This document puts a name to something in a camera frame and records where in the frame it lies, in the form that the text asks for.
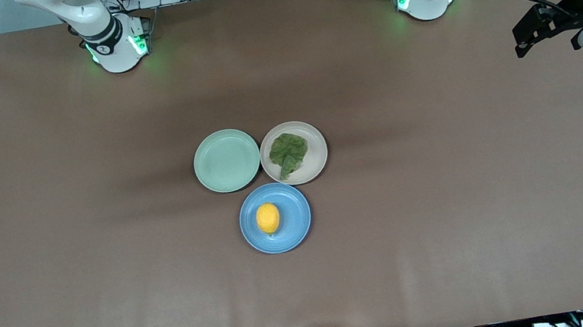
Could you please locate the green lettuce leaf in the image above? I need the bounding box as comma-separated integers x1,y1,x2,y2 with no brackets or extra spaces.
266,130,313,183

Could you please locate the yellow lemon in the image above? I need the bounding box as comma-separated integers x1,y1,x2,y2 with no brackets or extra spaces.
254,201,284,236

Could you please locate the beige plate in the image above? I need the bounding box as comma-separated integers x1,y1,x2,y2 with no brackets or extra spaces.
255,117,333,190

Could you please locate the mint green plate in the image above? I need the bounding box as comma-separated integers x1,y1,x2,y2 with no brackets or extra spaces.
189,125,266,198

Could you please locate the blue plate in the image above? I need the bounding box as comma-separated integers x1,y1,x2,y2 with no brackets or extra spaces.
234,178,317,259

